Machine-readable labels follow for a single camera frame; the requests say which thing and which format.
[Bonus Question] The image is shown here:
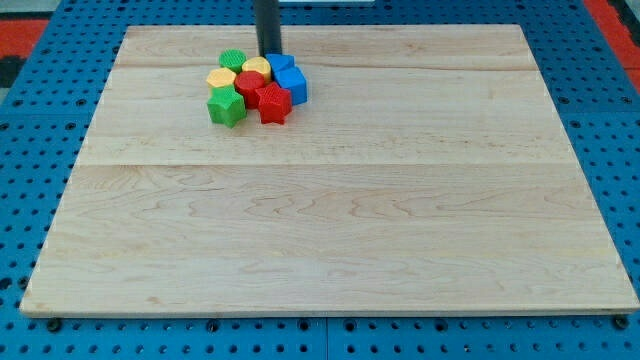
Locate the blue crescent block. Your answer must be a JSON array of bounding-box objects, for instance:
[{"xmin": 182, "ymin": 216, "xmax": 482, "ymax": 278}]
[{"xmin": 265, "ymin": 53, "xmax": 295, "ymax": 74}]

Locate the green circle block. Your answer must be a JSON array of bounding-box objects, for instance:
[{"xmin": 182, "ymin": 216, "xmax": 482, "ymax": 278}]
[{"xmin": 218, "ymin": 48, "xmax": 247, "ymax": 74}]

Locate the red circle block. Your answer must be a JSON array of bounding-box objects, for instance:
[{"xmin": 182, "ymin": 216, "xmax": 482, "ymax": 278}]
[{"xmin": 234, "ymin": 71, "xmax": 266, "ymax": 109}]

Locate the yellow hexagon block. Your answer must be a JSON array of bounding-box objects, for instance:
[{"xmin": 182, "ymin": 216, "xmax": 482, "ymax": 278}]
[{"xmin": 206, "ymin": 67, "xmax": 237, "ymax": 89}]

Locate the blue cube block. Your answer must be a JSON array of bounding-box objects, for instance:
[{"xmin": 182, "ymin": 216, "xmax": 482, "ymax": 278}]
[{"xmin": 274, "ymin": 66, "xmax": 308, "ymax": 105}]

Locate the green star block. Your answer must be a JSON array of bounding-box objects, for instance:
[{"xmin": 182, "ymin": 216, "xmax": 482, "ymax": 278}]
[{"xmin": 207, "ymin": 85, "xmax": 247, "ymax": 128}]

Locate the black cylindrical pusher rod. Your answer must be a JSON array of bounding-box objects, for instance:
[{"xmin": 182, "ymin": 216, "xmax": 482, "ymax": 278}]
[{"xmin": 253, "ymin": 0, "xmax": 282, "ymax": 56}]

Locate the red star block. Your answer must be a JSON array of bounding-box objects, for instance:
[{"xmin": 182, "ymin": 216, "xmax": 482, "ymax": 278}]
[{"xmin": 256, "ymin": 82, "xmax": 292, "ymax": 125}]

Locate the yellow heart block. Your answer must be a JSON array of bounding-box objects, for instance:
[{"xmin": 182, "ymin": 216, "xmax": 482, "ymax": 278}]
[{"xmin": 242, "ymin": 56, "xmax": 272, "ymax": 84}]

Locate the light wooden board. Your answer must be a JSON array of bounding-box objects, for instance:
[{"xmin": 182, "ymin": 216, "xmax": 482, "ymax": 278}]
[{"xmin": 20, "ymin": 24, "xmax": 639, "ymax": 318}]

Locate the blue perforated metal table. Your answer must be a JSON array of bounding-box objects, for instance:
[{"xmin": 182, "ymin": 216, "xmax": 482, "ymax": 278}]
[{"xmin": 1, "ymin": 0, "xmax": 639, "ymax": 359}]

